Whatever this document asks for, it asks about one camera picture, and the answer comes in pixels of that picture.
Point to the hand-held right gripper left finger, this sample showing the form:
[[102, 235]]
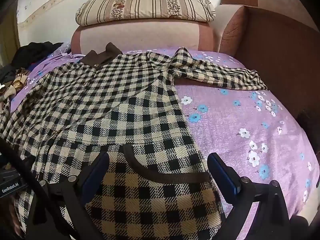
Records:
[[96, 173]]

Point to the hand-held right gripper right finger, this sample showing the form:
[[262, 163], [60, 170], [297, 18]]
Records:
[[223, 172]]

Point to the black and cream checked coat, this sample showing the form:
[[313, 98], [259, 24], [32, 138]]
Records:
[[120, 105]]

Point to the purple floral bed sheet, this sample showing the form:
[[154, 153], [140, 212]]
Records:
[[237, 135]]

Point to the beige and brown cloth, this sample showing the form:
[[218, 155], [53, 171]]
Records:
[[15, 82]]

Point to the brown armchair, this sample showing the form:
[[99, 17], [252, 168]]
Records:
[[270, 47]]

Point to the black cloth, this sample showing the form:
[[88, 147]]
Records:
[[35, 51]]

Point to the pink padded headboard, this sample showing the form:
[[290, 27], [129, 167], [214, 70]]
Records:
[[140, 36]]

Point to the striped floral pillow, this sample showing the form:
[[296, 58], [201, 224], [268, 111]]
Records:
[[145, 5]]

